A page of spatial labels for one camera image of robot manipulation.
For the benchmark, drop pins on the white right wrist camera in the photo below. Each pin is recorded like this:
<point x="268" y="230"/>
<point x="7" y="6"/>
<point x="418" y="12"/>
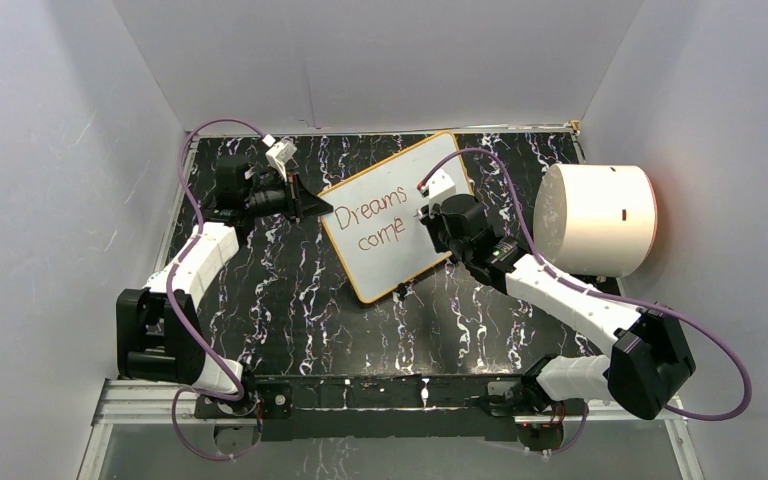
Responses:
<point x="439" y="187"/>

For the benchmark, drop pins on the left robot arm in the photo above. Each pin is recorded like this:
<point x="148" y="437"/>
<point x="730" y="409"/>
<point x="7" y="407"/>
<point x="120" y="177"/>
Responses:
<point x="158" y="333"/>

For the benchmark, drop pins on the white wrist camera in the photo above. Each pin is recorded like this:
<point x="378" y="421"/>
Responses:
<point x="439" y="187"/>
<point x="279" y="152"/>

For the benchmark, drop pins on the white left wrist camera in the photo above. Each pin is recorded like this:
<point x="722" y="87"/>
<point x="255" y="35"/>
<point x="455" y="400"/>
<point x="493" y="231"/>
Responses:
<point x="279" y="152"/>

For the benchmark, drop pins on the aluminium base frame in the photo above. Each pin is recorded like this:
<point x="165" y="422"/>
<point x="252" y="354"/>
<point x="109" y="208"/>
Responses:
<point x="147" y="430"/>

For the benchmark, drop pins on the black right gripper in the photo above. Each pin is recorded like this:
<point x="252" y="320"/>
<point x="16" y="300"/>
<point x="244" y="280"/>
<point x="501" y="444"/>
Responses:
<point x="431" y="223"/>

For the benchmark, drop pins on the yellow framed whiteboard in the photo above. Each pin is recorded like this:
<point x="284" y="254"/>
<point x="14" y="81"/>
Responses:
<point x="375" y="228"/>

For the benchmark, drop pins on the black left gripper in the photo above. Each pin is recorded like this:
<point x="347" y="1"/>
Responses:
<point x="301" y="203"/>

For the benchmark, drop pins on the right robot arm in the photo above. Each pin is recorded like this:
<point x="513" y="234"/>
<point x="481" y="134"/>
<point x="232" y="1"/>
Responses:
<point x="644" y="357"/>

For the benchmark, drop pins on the white cylindrical container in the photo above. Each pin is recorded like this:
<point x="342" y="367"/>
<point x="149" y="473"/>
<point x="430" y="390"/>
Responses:
<point x="595" y="220"/>

